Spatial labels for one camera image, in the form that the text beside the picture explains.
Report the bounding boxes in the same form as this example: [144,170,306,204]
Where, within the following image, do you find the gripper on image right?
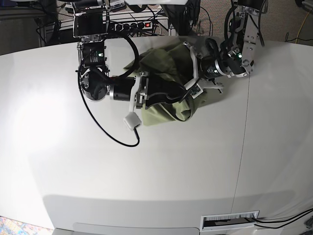
[183,41,224,94]

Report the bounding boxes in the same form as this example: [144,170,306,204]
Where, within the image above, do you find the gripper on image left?
[109,71,186,113]

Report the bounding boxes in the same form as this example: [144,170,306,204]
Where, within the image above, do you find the green T-shirt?
[134,42,210,126]

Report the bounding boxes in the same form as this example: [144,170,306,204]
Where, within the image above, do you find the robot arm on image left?
[71,0,187,118]

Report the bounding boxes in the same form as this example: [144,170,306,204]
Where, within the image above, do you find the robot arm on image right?
[182,0,268,99]

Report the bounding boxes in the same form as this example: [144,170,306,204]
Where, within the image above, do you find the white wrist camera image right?
[189,83,203,99]

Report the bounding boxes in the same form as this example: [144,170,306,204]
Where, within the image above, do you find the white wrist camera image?
[189,83,203,99]
[124,112,141,130]

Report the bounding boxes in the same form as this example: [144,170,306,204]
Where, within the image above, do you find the black camera cable image right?
[179,83,197,103]

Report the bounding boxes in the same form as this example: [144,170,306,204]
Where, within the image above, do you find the black camera cable image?
[179,83,197,103]
[77,35,144,147]

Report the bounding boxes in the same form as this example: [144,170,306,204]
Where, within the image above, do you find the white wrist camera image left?
[124,112,141,130]

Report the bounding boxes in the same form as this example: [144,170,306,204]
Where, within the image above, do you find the black camera cable image left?
[77,35,144,147]

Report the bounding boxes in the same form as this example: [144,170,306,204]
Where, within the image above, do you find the grey table leg frame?
[161,4,179,36]

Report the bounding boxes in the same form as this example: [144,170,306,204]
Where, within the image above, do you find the black power strip red switch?
[111,21,153,31]

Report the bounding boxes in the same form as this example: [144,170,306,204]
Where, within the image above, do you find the yellow cable on floor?
[285,4,313,44]

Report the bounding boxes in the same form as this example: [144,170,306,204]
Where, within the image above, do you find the white cable grommet tray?
[200,211,260,232]

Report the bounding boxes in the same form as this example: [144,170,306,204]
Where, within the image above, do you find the black cables at table edge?
[254,210,313,230]

